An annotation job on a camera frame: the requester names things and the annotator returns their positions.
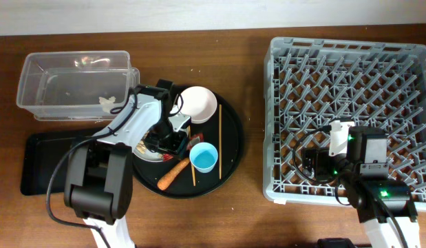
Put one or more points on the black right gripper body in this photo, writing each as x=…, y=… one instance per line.
x=324, y=166

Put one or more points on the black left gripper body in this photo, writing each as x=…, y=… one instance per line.
x=166, y=139

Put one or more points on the red snack wrapper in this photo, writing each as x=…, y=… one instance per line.
x=194, y=140

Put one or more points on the light blue cup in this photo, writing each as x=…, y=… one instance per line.
x=203, y=156

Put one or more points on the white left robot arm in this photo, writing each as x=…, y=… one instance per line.
x=99, y=178

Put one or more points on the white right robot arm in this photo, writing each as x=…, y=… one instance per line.
x=357, y=160

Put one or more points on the grey dishwasher rack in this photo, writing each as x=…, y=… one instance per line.
x=309, y=82

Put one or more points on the peanut shells food scraps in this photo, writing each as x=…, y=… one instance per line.
x=141, y=147

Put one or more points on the grey plate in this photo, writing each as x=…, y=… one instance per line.
x=149, y=156

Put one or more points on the left wooden chopstick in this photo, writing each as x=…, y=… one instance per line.
x=192, y=172

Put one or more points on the wooden chopstick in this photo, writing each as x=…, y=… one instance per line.
x=192, y=172
x=220, y=142

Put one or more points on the orange carrot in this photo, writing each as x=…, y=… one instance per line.
x=170, y=176

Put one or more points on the white bowl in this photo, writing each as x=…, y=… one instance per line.
x=199, y=103

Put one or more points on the round black tray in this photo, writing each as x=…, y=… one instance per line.
x=149, y=174

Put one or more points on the white scrap in bin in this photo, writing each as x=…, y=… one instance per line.
x=107, y=104

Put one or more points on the right wooden chopstick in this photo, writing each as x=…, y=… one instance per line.
x=220, y=142

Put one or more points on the black base block bottom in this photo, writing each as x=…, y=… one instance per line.
x=335, y=243

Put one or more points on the clear plastic bin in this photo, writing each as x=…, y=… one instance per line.
x=65, y=86

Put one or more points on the black rectangular tray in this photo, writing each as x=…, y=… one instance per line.
x=42, y=152

